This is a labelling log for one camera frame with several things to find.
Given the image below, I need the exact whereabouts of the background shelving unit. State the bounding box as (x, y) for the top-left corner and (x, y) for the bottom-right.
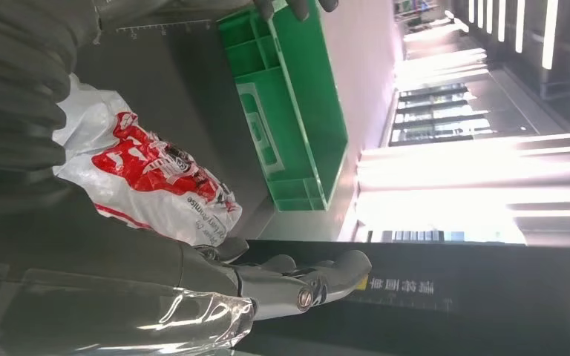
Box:
(389, 82), (496, 148)

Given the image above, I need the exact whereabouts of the green plastic crate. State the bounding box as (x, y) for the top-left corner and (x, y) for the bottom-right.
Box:
(217, 0), (350, 213)

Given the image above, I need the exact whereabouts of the black inbound scanner machine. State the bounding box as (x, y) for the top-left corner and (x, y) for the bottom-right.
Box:
(68, 0), (570, 356)

